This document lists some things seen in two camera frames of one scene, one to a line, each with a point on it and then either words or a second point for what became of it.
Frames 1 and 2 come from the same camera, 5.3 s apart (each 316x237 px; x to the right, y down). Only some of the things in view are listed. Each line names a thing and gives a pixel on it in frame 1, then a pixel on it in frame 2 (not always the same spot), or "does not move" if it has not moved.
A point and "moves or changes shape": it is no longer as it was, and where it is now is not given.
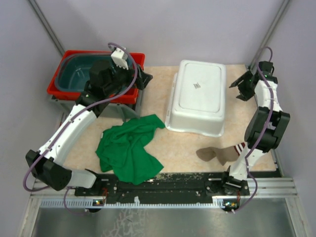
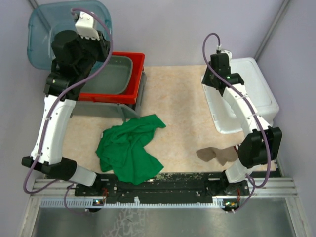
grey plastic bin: (121, 110) does not move
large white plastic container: (197, 102) moves or changes shape
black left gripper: (142, 78) to (103, 45)
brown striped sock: (224, 155) does not move
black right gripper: (244, 95) to (206, 81)
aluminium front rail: (65, 198) does not move
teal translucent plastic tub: (72, 70) moves or changes shape
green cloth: (122, 150) does not move
